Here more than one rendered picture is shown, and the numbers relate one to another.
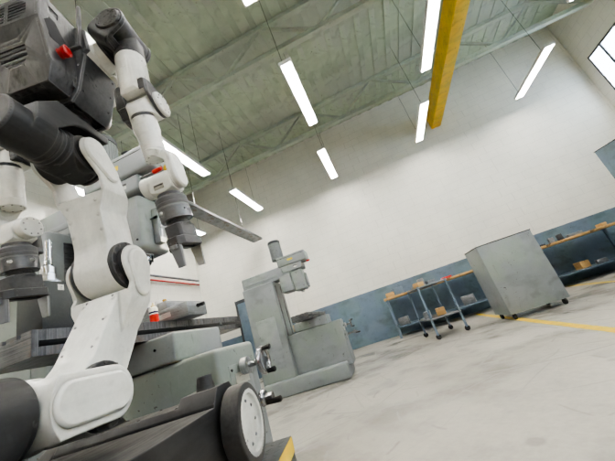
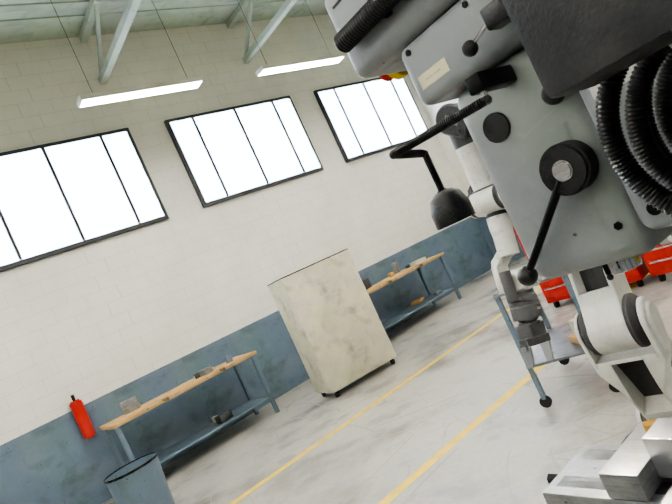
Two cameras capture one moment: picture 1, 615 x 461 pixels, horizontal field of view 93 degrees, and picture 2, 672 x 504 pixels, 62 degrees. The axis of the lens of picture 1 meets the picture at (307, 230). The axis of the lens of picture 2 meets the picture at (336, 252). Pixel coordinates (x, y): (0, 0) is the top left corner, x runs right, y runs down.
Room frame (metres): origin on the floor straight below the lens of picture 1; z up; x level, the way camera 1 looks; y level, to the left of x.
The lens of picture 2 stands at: (2.33, 1.15, 1.47)
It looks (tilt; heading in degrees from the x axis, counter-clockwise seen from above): 1 degrees up; 222
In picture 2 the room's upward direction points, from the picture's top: 25 degrees counter-clockwise
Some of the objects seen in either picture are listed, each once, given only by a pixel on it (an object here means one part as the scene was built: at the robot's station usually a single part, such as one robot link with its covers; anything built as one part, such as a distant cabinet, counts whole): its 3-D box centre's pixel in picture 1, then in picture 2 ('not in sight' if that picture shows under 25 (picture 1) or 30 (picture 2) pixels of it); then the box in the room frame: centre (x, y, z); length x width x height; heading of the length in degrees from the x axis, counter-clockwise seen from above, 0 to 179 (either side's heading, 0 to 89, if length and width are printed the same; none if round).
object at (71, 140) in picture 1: (69, 158); not in sight; (0.67, 0.60, 1.34); 0.14 x 0.13 x 0.12; 88
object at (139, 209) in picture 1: (141, 230); (574, 152); (1.44, 0.88, 1.47); 0.21 x 0.19 x 0.32; 168
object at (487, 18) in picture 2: not in sight; (500, 18); (1.58, 0.91, 1.66); 0.12 x 0.04 x 0.04; 78
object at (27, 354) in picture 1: (159, 335); not in sight; (1.46, 0.87, 0.88); 1.24 x 0.23 x 0.08; 168
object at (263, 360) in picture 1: (255, 361); not in sight; (1.34, 0.39, 0.62); 0.16 x 0.12 x 0.12; 78
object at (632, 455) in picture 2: (172, 305); (644, 458); (1.51, 0.81, 1.01); 0.15 x 0.06 x 0.04; 168
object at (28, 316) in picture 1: (62, 309); not in sight; (1.04, 0.97, 1.02); 0.22 x 0.12 x 0.20; 170
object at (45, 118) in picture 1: (48, 138); not in sight; (0.61, 0.60, 1.37); 0.28 x 0.13 x 0.18; 178
